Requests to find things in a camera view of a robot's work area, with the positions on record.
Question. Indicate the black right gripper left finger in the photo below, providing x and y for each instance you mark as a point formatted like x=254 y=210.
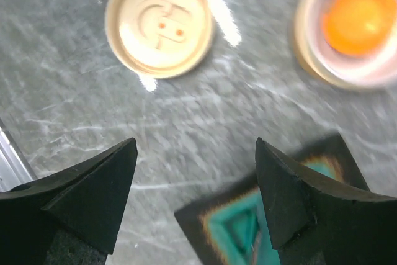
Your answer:
x=72 y=216

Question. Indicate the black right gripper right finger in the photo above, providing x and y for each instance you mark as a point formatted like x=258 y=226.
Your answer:
x=313 y=219

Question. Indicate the cream round container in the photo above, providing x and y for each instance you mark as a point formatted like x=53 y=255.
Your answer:
x=371 y=71

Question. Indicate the orange egg tart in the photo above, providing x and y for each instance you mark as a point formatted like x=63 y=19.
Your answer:
x=358 y=27

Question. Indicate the cream round lid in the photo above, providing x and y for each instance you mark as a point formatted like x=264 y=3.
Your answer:
x=159 y=38

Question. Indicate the metal food tongs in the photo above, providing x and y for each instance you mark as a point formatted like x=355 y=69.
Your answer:
x=256 y=250

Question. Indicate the square teal ceramic plate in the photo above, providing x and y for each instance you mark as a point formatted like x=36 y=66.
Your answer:
x=221 y=227

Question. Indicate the aluminium mounting rail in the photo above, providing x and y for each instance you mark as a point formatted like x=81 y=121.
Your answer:
x=14 y=168

